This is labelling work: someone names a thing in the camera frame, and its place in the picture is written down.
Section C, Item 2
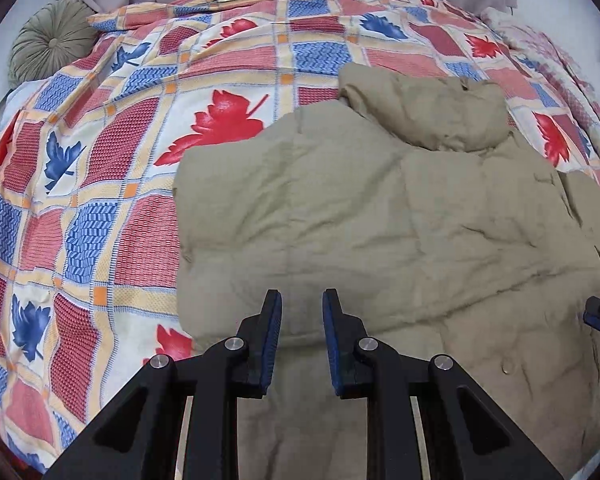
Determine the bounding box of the beige puffer jacket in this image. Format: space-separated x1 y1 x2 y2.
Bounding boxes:
172 62 600 480

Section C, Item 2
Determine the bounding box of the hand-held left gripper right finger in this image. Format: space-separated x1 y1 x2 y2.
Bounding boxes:
321 288 566 480

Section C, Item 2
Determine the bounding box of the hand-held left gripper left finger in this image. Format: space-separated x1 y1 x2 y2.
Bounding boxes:
42 289 284 480

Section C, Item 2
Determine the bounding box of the pale floral quilt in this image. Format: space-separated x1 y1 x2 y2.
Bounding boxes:
482 6 600 121

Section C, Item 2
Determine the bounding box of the round green pleated cushion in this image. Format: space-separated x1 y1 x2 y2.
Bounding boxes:
7 0 101 86

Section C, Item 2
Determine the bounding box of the leaf print checked bedspread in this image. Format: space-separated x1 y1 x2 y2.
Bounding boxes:
0 0 600 476

